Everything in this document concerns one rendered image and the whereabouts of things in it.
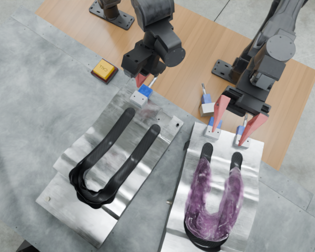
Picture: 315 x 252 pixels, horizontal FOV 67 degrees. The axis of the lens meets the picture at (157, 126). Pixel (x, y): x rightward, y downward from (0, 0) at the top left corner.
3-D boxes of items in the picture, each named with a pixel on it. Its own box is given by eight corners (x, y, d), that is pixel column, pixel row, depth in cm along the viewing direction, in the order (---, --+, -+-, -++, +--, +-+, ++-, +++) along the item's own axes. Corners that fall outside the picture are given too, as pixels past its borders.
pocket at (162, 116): (161, 110, 89) (161, 107, 85) (173, 118, 88) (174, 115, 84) (154, 120, 88) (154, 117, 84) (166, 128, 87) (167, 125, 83)
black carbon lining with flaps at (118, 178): (128, 106, 87) (125, 96, 78) (165, 131, 85) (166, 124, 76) (66, 188, 79) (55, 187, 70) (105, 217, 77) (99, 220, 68)
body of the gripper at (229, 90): (269, 113, 50) (282, 84, 51) (224, 91, 51) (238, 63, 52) (256, 121, 56) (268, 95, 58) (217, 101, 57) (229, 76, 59)
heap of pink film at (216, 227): (196, 154, 84) (200, 151, 77) (245, 169, 83) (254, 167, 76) (175, 230, 78) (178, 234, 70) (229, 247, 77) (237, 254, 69)
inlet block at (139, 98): (150, 76, 91) (150, 69, 86) (161, 83, 90) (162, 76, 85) (131, 103, 88) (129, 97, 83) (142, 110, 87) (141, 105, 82)
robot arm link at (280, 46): (298, 70, 45) (320, 21, 47) (256, 50, 46) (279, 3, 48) (269, 92, 56) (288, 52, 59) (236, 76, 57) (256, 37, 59)
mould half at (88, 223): (126, 92, 96) (123, 77, 83) (181, 128, 93) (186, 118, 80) (43, 200, 84) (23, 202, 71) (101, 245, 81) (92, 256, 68)
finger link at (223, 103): (238, 140, 48) (257, 101, 50) (206, 123, 49) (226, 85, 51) (228, 145, 55) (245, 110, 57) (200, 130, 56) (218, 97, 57)
